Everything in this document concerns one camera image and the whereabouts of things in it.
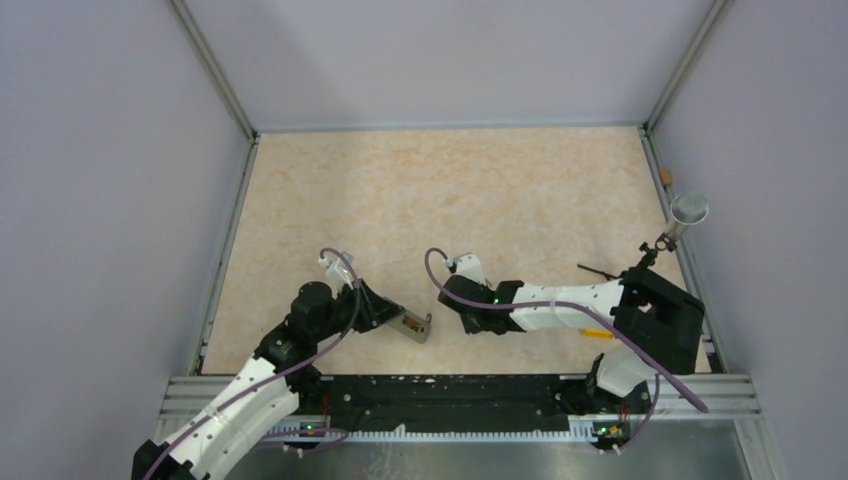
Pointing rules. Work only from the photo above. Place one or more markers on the silver microphone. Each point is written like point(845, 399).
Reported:
point(686, 210)

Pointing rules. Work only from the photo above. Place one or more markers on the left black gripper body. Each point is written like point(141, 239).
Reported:
point(355, 309)

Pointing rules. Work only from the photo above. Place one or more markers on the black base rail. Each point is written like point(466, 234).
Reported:
point(464, 403)

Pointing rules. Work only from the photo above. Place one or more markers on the yellow battery cover block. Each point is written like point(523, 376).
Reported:
point(596, 333)

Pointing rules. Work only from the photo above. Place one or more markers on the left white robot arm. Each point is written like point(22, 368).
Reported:
point(268, 388)

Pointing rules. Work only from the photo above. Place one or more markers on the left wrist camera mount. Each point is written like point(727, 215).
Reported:
point(338, 270)

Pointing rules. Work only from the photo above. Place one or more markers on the grey white remote control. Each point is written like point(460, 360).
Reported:
point(411, 325)

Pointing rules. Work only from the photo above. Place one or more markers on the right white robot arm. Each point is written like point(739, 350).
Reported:
point(554, 304)

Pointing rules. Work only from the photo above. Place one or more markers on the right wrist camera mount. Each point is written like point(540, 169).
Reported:
point(467, 265)

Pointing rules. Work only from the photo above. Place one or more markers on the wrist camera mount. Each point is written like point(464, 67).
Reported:
point(338, 270)
point(467, 265)

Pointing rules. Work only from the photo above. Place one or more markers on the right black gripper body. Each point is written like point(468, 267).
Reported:
point(473, 324)

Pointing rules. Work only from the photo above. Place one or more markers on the small tan cork piece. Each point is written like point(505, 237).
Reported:
point(666, 177)

